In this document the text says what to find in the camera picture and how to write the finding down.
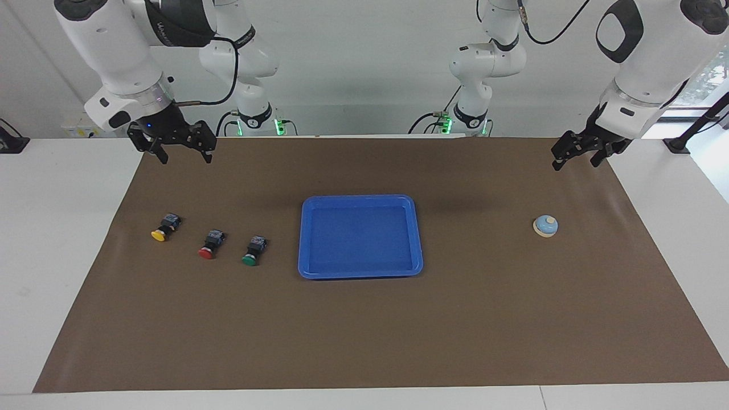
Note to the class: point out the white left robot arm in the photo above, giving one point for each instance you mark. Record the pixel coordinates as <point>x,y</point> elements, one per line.
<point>655,62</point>

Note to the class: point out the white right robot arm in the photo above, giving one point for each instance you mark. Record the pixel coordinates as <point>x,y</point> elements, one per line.
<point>114,51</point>

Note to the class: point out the white power strip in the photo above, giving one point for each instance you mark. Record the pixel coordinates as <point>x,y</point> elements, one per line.
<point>80,131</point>

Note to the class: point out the green push button switch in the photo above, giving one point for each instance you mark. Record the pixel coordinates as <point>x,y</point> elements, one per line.
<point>254,250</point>

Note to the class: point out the red push button switch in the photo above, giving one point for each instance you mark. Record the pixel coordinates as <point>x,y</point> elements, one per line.
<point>211,245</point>

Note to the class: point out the window with grey frame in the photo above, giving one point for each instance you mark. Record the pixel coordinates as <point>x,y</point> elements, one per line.
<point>712,74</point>

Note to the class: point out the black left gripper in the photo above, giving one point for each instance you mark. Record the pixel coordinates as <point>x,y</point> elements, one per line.
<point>595,136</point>

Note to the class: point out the yellow push button switch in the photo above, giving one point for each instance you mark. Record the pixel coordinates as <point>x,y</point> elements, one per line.
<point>165,226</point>

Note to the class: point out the black clamp stand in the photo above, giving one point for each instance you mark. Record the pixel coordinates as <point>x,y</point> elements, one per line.
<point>680,143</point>

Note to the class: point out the blue plastic tray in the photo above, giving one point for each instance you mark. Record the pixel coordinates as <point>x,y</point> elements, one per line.
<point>360,236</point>

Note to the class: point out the light blue call bell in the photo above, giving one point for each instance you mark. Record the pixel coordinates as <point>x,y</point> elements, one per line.
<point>545,226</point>

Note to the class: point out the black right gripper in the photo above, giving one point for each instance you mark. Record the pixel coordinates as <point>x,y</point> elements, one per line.
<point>171,128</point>

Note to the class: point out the brown table mat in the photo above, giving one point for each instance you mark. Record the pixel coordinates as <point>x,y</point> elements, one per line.
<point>364,330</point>

